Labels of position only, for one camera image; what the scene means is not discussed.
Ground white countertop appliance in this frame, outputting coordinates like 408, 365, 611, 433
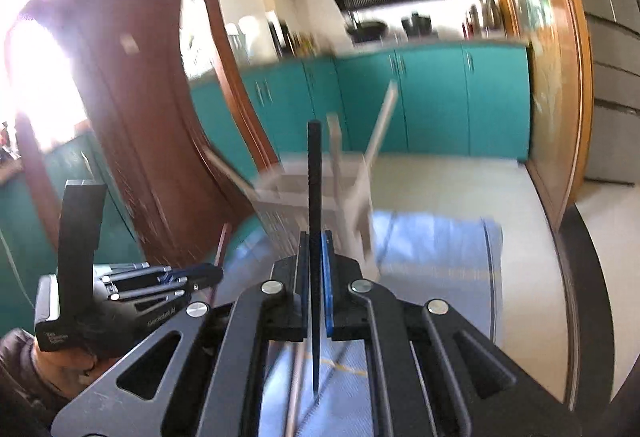
225, 14, 257, 64

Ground black chopstick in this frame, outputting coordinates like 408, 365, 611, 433
306, 120, 325, 395

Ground carved wooden chair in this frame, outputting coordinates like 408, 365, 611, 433
5, 0, 281, 268

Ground row of condiment bottles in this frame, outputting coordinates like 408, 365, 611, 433
290, 31, 319, 59

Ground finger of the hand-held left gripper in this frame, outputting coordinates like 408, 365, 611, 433
97, 261, 224, 290
104, 279, 201, 313

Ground silver refrigerator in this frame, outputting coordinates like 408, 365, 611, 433
550, 0, 640, 188

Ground wood framed glass sliding door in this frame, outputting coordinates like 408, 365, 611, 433
475, 0, 594, 229

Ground bright window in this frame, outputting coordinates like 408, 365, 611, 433
0, 0, 187, 153

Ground silver chopstick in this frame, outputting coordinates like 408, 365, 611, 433
284, 342, 307, 437

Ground person's left hand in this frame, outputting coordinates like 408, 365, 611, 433
31, 344, 101, 386

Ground stainless steel pots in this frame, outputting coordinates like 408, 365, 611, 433
468, 0, 502, 36

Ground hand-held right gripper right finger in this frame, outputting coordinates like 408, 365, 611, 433
322, 229, 583, 437

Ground black cooking pot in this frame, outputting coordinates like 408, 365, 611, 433
402, 12, 434, 38

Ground teal lower kitchen cabinets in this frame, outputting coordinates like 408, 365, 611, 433
0, 40, 531, 333

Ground blue cloth mat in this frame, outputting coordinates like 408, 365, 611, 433
215, 212, 503, 437

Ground grey plastic utensil holder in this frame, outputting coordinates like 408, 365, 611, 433
252, 156, 377, 279

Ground gas stove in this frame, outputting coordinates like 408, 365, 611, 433
350, 33, 441, 49

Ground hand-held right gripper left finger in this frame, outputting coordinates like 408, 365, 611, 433
50, 231, 313, 437

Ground black wok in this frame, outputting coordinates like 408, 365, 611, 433
346, 14, 389, 44

